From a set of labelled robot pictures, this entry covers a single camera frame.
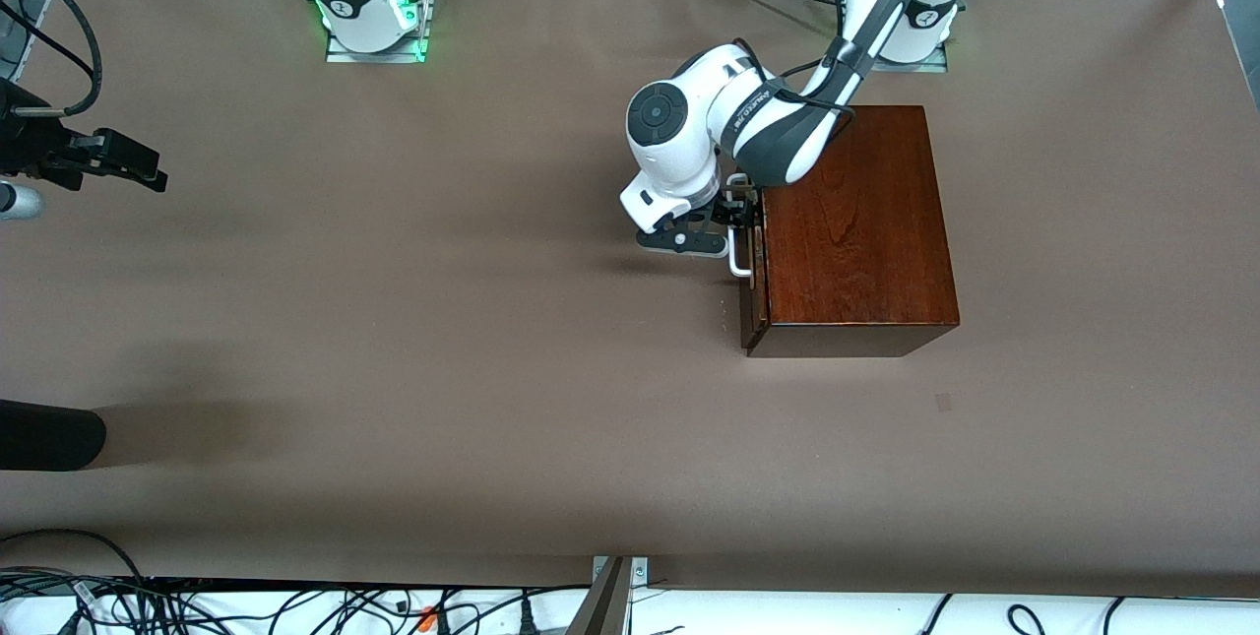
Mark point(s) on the dark brown wooden cabinet box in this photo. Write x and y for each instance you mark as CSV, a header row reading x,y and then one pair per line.
x,y
866,241

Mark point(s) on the silver metal bracket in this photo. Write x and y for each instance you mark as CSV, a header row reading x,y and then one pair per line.
x,y
639,571

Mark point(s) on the grey metal strut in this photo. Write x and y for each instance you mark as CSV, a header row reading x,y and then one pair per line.
x,y
598,610

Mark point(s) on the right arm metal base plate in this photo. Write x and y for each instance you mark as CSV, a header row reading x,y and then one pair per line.
x,y
340,56

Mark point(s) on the black cylindrical object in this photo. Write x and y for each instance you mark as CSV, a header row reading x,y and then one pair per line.
x,y
49,435

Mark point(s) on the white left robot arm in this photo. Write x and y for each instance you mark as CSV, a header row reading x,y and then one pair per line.
x,y
689,158

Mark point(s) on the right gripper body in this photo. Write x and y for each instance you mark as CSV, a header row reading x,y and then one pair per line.
x,y
22,140

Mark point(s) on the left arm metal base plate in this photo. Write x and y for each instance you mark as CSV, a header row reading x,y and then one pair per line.
x,y
930,65

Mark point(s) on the wooden drawer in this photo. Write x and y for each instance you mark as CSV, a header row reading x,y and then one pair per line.
x,y
754,305

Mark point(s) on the brown table cover sheet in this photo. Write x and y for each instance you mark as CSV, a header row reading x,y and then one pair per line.
x,y
394,320

